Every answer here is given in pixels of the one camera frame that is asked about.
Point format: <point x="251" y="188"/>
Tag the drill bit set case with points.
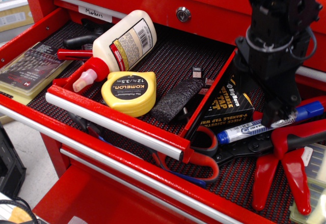
<point x="26" y="76"/>

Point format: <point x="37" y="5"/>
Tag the red handled tool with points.
<point x="67" y="54"/>

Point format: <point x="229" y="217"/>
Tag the red upper open drawer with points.
<point x="172" y="59"/>

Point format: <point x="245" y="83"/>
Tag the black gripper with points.
<point x="255" y="62"/>

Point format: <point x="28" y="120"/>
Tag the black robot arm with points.
<point x="272" y="39"/>

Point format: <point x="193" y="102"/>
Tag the red grey handled scissors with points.
<point x="205" y="145"/>

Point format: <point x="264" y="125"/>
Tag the small black USB dongle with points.
<point x="196" y="72"/>

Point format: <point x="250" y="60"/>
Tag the clear plastic bit case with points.
<point x="314" y="161"/>

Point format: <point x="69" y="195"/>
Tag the black foam block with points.
<point x="174" y="101"/>

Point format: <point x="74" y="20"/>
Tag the white wood glue bottle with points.
<point x="119" y="49"/>

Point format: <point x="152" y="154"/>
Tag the red black crimping tool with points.
<point x="284" y="145"/>

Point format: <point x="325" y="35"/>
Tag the yellow Komelon tape measure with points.
<point x="129" y="92"/>

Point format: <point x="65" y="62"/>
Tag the black handled tool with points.
<point x="79" y="41"/>

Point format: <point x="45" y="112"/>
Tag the red open drawer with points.
<point x="172" y="59"/>
<point x="94" y="182"/>

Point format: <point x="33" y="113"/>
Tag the black box on floor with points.
<point x="12" y="169"/>

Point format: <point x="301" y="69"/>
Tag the red lower open drawer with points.
<point x="94" y="182"/>

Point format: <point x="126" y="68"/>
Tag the red tool chest cabinet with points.
<point x="231" y="194"/>

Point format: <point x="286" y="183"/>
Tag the white Markers label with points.
<point x="95" y="14"/>

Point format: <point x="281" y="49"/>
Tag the blue Bic marker pen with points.
<point x="253" y="128"/>

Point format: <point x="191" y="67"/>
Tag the silver cabinet lock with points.
<point x="183" y="14"/>

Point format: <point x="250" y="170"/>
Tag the black yellow tap wrench box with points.
<point x="228" y="109"/>

